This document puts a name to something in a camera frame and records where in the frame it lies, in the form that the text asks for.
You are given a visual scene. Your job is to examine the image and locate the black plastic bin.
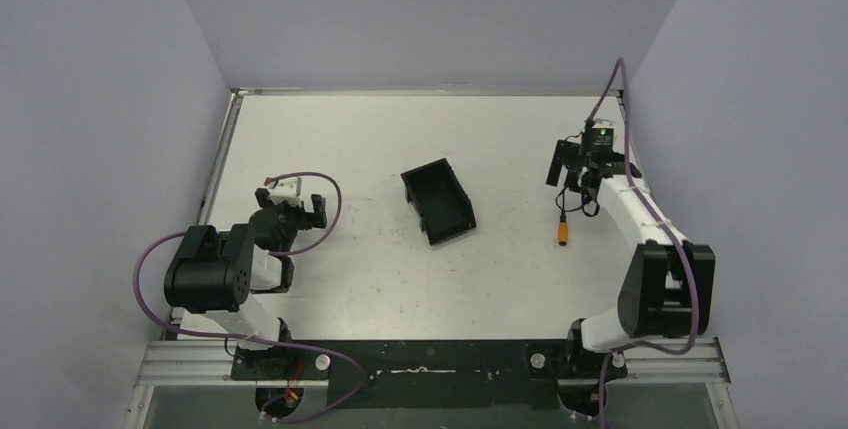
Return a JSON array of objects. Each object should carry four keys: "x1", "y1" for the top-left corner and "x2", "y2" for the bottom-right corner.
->
[{"x1": 401, "y1": 158, "x2": 477, "y2": 246}]

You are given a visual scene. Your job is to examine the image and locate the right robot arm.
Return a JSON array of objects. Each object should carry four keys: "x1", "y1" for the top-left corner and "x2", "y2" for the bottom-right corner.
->
[{"x1": 546, "y1": 119, "x2": 716, "y2": 378}]

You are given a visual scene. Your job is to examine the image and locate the orange handled screwdriver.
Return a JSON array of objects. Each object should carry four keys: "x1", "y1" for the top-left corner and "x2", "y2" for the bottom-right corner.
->
[{"x1": 557, "y1": 212, "x2": 569, "y2": 247}]

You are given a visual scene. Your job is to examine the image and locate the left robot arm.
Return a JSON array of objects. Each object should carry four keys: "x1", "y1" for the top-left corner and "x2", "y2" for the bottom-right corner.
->
[{"x1": 164, "y1": 188, "x2": 327, "y2": 380}]

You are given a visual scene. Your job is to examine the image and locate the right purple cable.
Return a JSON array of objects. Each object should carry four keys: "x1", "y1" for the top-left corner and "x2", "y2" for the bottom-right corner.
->
[{"x1": 586, "y1": 58, "x2": 702, "y2": 429}]

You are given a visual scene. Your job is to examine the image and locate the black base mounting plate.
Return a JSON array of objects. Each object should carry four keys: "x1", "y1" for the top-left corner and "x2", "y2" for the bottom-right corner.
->
[{"x1": 230, "y1": 337, "x2": 628, "y2": 418}]

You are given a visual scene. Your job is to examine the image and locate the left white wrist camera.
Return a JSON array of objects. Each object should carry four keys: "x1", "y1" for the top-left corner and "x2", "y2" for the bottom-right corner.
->
[{"x1": 265, "y1": 177, "x2": 302, "y2": 206}]

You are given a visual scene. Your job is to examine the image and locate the aluminium front rail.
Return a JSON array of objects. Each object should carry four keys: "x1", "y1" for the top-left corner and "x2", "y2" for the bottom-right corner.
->
[{"x1": 136, "y1": 339, "x2": 731, "y2": 387}]

